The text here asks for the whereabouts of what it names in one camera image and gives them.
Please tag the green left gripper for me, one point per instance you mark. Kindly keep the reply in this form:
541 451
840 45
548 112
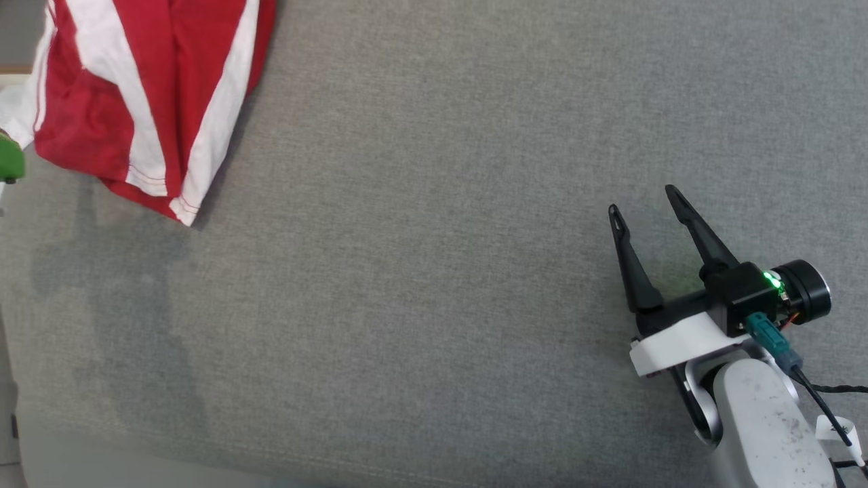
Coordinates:
10 159

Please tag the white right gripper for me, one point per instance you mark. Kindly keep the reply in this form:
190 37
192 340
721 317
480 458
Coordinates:
678 342

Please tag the red shorts white stripes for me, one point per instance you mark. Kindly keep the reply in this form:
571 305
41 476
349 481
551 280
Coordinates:
190 61

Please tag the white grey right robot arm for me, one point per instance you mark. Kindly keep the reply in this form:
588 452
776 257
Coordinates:
766 427

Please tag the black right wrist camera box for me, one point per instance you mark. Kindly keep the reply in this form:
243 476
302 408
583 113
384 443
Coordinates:
742 291

